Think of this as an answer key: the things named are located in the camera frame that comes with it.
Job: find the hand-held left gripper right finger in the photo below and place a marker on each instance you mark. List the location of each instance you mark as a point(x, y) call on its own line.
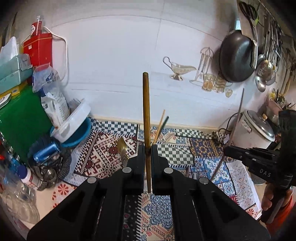
point(156, 162)

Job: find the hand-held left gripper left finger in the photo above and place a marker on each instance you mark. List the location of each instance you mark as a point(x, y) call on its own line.
point(140, 162)

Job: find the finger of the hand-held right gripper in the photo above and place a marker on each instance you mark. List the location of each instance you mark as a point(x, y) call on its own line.
point(238, 152)

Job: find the metal fork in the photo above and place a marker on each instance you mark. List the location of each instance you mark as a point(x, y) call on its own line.
point(122, 148)

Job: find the thin bamboo chopstick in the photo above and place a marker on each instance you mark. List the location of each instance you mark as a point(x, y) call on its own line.
point(160, 126)

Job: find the brown wooden chopstick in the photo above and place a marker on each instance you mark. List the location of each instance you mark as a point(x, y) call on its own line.
point(146, 111)

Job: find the person's right hand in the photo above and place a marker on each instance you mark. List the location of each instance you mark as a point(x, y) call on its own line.
point(266, 197)

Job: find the white rice cooker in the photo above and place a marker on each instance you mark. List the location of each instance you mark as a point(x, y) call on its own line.
point(252, 129)

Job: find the patterned table mat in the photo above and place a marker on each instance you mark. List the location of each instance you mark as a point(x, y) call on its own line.
point(101, 150)

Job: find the pink utensil basket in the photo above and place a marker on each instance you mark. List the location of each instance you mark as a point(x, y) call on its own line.
point(275, 105)

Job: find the blue plastic bowl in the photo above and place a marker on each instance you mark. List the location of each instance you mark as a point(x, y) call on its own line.
point(78, 136)

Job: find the steel ladle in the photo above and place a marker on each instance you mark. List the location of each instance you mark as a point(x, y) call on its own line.
point(260, 83)

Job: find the black mesh basket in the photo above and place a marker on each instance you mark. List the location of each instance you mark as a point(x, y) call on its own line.
point(62, 166)

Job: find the white plastic bucket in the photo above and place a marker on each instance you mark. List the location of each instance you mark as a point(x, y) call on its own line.
point(74, 120)

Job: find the steel skimmer spoon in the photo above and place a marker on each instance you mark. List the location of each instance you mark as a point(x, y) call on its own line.
point(264, 69)

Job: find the shiny blue can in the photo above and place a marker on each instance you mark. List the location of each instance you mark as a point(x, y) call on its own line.
point(46, 151)

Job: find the black frying pan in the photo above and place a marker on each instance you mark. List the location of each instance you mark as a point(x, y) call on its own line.
point(235, 58)

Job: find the clear printed plastic bag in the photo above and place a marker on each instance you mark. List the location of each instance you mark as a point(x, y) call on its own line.
point(54, 99)

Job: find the white tube blue cap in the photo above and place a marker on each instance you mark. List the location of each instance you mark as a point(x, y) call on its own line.
point(27, 175)

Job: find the clear plastic bottle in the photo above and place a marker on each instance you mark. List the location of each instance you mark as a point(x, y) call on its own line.
point(16, 199)

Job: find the yellow box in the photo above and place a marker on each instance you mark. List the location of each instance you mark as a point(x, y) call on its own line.
point(19, 89)

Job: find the small white device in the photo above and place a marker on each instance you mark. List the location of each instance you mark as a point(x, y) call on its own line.
point(4, 100)

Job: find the red tin box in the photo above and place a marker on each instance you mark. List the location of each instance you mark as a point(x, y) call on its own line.
point(40, 49)

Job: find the teal tissue box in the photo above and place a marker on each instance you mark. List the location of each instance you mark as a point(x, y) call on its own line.
point(13, 71)

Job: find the red and white bottle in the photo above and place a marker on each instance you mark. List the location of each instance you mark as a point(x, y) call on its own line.
point(36, 26)

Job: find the kitchenware wall sticker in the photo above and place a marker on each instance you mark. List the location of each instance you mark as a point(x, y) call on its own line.
point(203, 74)

